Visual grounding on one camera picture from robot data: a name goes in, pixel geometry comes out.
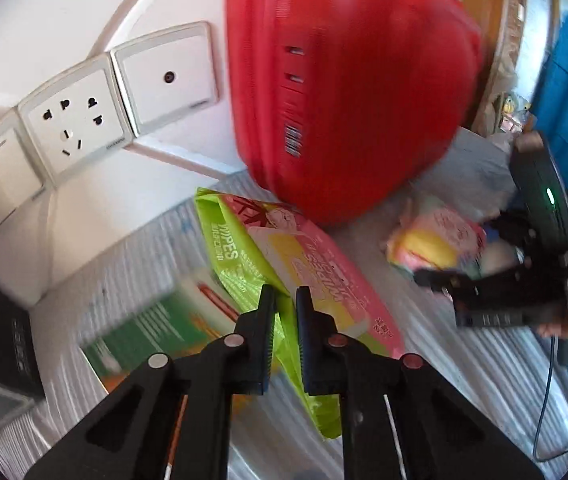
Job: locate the green orange box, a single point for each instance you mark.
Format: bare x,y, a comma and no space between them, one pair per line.
154,325

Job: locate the green pink wet wipes pack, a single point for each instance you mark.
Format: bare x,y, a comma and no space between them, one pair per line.
314,260

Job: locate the white round-hole wall outlet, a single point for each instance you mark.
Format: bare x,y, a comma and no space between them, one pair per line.
164,80

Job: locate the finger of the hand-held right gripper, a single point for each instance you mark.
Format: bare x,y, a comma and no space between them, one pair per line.
438,278
508,227

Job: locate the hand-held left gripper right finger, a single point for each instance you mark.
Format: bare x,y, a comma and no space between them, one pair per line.
314,355

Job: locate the wooden shelf frame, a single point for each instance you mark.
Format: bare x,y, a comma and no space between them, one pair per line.
506,35

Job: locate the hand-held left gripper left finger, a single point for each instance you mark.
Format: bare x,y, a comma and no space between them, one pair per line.
259,350

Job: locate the white wall switch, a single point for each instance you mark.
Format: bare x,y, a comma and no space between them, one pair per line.
4,175

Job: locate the pink colourful packet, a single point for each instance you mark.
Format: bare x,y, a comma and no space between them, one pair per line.
438,230

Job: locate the white wall socket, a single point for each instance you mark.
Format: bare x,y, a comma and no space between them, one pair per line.
74,120

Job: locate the red handbag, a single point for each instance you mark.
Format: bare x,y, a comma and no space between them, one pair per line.
353,85

